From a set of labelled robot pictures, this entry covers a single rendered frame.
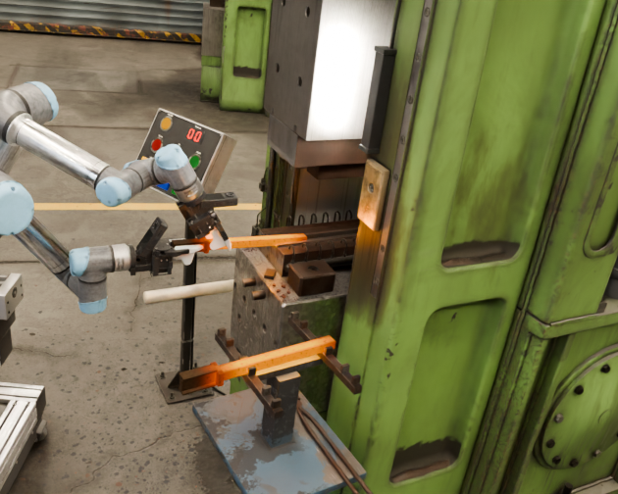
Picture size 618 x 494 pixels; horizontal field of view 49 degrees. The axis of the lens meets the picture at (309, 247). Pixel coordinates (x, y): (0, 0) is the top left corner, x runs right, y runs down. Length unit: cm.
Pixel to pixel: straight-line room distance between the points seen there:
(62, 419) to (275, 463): 137
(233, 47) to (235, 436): 527
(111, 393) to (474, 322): 162
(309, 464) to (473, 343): 67
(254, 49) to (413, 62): 518
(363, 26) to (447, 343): 93
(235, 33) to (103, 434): 465
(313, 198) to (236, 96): 458
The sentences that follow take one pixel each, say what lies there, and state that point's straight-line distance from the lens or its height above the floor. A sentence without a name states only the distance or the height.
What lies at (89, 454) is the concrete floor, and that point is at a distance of 277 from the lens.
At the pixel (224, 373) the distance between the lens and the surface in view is 153.
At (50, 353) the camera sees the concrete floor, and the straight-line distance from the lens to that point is 327.
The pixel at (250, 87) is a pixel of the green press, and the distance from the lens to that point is 679.
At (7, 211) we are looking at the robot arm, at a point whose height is 123.
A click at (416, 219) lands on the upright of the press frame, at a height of 128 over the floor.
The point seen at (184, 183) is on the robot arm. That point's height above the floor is 123.
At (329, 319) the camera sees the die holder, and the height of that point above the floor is 84.
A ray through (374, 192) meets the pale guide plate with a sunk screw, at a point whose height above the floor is 129.
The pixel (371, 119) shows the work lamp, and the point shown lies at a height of 147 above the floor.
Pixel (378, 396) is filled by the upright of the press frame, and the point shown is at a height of 73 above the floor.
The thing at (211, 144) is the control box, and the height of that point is 116.
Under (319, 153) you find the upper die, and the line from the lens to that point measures 191.
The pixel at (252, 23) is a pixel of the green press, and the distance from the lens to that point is 672.
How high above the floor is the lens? 193
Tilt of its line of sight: 27 degrees down
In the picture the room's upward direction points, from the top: 8 degrees clockwise
